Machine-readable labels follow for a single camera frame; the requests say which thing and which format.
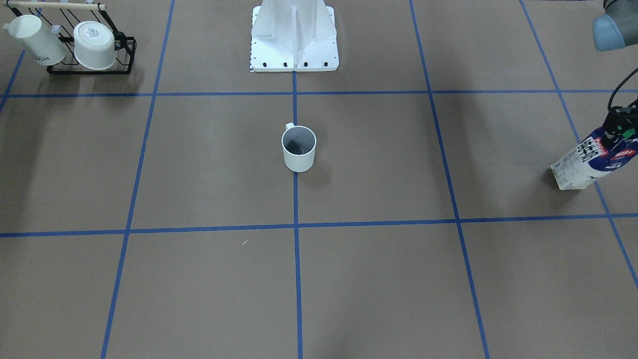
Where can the blue white milk carton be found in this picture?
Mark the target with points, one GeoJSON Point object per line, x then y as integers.
{"type": "Point", "coordinates": [593, 158]}

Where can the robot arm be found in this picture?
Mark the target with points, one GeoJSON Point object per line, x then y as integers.
{"type": "Point", "coordinates": [617, 28]}

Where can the white mug rack far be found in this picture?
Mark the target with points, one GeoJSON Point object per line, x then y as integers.
{"type": "Point", "coordinates": [38, 41]}

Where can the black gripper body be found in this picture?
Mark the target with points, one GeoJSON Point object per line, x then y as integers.
{"type": "Point", "coordinates": [612, 125]}

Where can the white mug with handle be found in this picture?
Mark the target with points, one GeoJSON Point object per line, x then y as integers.
{"type": "Point", "coordinates": [299, 147]}

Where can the black wire mug rack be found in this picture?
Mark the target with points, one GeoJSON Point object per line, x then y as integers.
{"type": "Point", "coordinates": [70, 37]}

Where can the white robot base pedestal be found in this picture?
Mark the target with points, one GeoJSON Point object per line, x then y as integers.
{"type": "Point", "coordinates": [293, 35]}

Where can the white mug rack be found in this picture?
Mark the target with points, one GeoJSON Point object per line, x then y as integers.
{"type": "Point", "coordinates": [94, 45]}
{"type": "Point", "coordinates": [38, 41]}

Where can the white mug rack near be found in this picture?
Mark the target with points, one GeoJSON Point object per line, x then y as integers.
{"type": "Point", "coordinates": [94, 45]}

